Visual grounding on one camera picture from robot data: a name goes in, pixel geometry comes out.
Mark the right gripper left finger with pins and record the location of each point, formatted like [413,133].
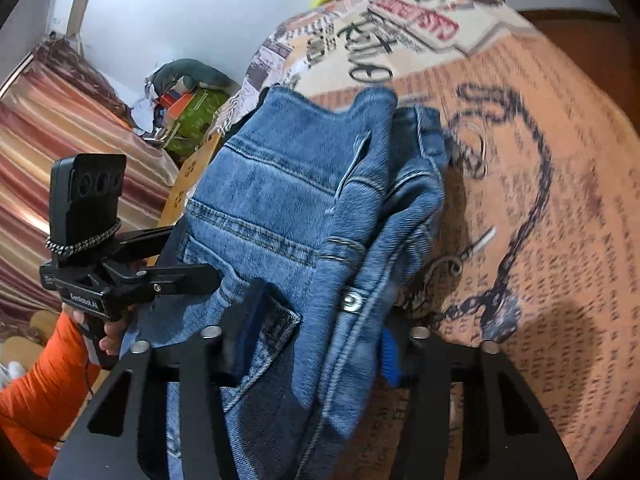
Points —
[122,432]

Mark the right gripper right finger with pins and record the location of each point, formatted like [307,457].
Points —
[506,434]

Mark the blue denim jeans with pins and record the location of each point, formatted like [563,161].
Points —
[337,211]

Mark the orange sleeved forearm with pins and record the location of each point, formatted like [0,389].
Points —
[38,408]

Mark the left hand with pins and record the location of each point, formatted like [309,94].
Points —
[107,332]

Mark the bamboo lap desk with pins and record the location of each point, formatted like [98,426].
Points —
[190,173]

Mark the newspaper print bedspread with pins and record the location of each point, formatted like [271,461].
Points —
[539,242]

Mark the green storage basket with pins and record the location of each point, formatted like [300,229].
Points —
[188,120]

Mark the grey plush toy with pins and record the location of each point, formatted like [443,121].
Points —
[198,73]

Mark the black camera box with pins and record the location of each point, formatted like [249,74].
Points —
[83,202]

